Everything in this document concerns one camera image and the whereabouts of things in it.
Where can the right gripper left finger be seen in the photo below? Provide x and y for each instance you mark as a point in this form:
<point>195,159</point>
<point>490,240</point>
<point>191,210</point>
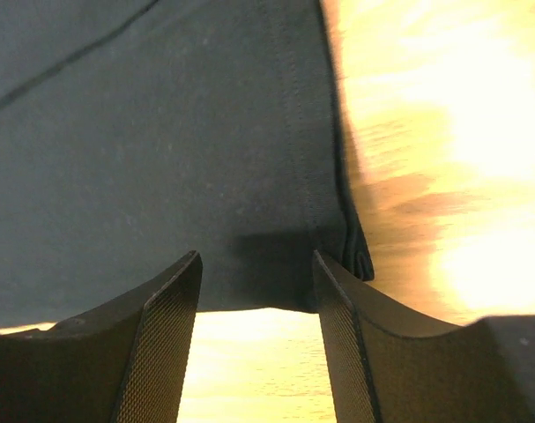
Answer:
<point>123,361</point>

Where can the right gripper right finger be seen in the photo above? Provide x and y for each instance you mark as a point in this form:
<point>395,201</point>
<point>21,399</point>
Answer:
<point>391,363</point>

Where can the black t shirt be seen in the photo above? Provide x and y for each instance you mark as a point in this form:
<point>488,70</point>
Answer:
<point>132,132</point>

